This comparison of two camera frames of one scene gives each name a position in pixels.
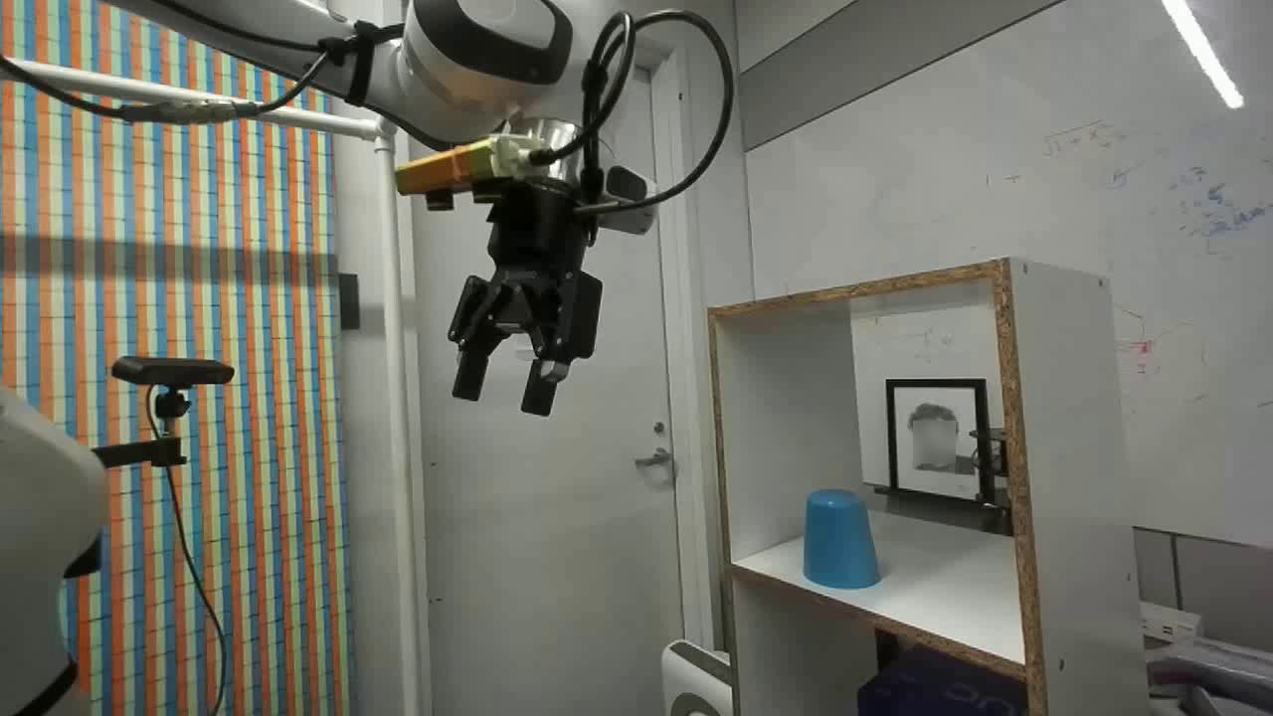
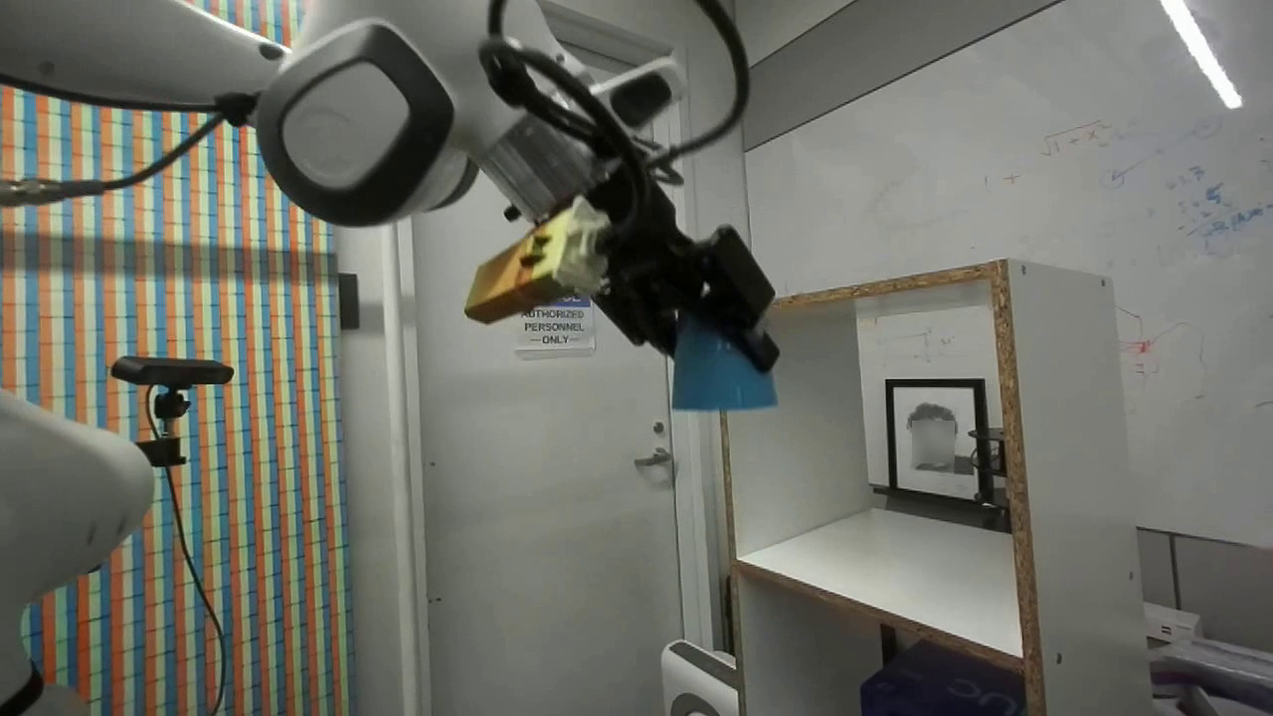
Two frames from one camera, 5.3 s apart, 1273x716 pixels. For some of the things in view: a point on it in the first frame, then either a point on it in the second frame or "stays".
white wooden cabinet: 924,473 stays
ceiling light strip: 1204,53 stays
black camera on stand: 166,378 stays
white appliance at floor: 692,676 stays
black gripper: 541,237 -> 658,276
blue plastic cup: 838,537 -> 716,371
